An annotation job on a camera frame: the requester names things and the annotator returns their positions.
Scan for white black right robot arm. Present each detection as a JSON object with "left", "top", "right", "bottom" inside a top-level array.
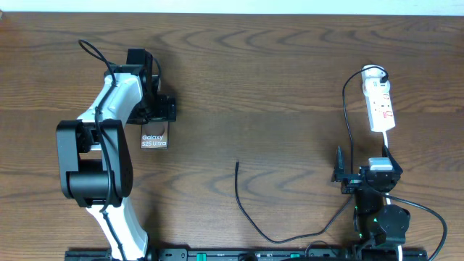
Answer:
[{"left": 331, "top": 146, "right": 410, "bottom": 249}]

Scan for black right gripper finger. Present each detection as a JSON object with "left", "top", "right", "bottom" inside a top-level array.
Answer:
[
  {"left": 333, "top": 146, "right": 345, "bottom": 181},
  {"left": 382, "top": 145, "right": 402, "bottom": 170}
]

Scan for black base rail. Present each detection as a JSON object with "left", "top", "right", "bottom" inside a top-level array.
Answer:
[{"left": 64, "top": 245, "right": 428, "bottom": 261}]

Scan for white USB wall charger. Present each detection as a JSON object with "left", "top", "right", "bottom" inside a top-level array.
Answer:
[{"left": 362, "top": 65, "right": 390, "bottom": 92}]

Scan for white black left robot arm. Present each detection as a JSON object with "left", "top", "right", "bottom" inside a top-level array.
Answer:
[{"left": 56, "top": 49, "right": 176, "bottom": 260}]

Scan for Galaxy S25 Ultra smartphone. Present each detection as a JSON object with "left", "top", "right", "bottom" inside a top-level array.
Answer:
[{"left": 140, "top": 122, "right": 169, "bottom": 149}]

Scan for white power strip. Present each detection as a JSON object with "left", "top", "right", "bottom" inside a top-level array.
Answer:
[{"left": 362, "top": 78, "right": 395, "bottom": 133}]

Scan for white power strip cord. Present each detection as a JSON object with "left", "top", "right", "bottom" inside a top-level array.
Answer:
[{"left": 382, "top": 130, "right": 404, "bottom": 261}]

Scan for black USB charging cable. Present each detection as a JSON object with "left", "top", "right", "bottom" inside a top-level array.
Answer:
[{"left": 234, "top": 65, "right": 390, "bottom": 244}]

